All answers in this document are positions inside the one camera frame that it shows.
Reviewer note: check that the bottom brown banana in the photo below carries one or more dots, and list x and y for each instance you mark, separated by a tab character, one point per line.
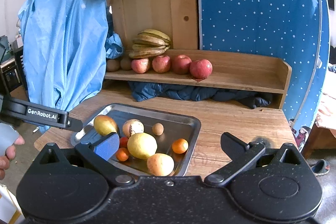
145	53

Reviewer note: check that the wooden back panel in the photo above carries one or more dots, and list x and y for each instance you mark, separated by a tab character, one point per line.
176	18

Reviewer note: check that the left brown kiwi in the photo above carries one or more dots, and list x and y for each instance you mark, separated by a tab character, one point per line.
112	65

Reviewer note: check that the curved wooden shelf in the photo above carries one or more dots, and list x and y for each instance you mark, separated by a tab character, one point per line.
216	69

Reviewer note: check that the brown longan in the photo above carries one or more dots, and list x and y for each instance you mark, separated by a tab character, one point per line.
158	129

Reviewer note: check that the large orange persimmon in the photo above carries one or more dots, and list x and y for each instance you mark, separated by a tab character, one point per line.
160	164

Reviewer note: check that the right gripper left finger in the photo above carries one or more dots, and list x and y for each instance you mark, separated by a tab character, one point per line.
96	156

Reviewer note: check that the person's left hand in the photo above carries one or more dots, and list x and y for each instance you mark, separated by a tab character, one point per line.
9	156

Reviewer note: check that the yellow lemon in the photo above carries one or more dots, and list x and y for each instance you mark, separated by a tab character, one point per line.
142	145

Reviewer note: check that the small orange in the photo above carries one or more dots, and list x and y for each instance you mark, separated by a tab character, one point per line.
180	146

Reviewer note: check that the dark blue jacket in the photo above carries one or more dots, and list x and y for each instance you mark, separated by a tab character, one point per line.
144	91

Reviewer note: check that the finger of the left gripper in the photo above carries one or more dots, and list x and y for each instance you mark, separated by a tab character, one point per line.
74	125

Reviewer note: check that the blue polka dot board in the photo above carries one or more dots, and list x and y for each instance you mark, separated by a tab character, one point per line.
296	31

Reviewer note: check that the rightmost red apple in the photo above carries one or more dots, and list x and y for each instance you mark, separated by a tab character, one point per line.
201	69

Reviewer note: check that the leftmost pale red apple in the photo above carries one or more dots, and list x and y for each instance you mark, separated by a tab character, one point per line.
140	66

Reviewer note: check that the right brown kiwi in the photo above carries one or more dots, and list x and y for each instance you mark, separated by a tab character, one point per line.
125	63

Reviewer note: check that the dark red apple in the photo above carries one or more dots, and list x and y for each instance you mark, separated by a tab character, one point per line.
181	64

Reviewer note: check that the blue slipper on floor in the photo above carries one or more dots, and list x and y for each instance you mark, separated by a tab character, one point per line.
321	167

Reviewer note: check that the top yellow banana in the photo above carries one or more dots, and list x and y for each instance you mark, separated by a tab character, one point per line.
156	33

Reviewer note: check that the light blue hanging garment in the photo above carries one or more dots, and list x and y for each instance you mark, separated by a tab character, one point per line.
65	47

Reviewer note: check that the metal baking tray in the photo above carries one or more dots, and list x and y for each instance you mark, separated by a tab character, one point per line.
176	126

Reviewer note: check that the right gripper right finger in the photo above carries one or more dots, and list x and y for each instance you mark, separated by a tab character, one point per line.
243	157

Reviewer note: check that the brown kiwi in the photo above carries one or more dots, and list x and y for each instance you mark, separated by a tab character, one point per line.
112	65
125	63

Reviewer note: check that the pale red apple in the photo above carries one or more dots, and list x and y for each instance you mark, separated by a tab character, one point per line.
161	64
140	66

